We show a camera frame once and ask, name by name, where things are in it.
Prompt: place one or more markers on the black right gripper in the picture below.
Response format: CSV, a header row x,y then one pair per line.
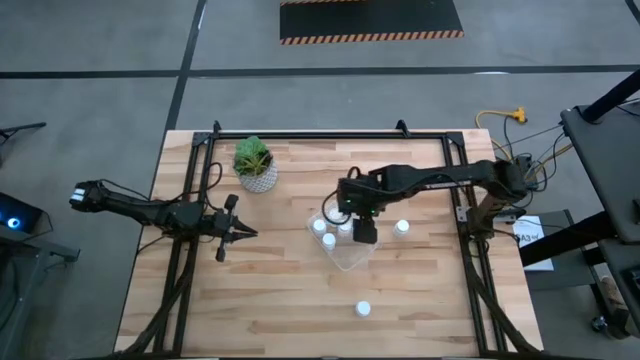
x,y
360,195

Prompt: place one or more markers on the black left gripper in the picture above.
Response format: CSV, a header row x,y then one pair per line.
x,y
215,227

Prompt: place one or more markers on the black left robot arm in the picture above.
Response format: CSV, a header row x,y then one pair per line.
x,y
150,212

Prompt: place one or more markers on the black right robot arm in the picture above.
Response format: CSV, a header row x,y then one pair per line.
x,y
450,175

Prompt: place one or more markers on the clear plastic basket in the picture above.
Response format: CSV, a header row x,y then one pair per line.
x,y
350,255

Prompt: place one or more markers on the green plant in white pot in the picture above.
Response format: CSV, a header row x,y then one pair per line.
x,y
257,180

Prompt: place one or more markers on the black power strip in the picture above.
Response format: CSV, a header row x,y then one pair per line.
x,y
526,158

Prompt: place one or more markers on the black hazard-striped floor mat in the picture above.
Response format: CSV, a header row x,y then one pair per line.
x,y
370,17

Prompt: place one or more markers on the white paper label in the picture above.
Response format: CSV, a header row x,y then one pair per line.
x,y
535,235

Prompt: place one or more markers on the grey equipment stand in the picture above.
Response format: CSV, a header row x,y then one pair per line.
x,y
30,250

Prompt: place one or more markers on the black device with blue light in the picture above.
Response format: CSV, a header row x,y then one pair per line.
x,y
20,215

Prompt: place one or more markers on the black tripod leg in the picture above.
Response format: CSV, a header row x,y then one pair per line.
x,y
25,127

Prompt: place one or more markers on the black side cart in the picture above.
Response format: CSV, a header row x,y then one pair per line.
x,y
610,160

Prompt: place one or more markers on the cart caster wheel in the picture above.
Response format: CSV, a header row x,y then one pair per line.
x,y
599,324

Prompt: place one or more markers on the black slanted pole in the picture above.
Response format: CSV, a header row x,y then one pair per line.
x,y
615,95

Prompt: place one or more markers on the black aluminium table frame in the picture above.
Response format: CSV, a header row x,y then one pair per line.
x,y
425,135

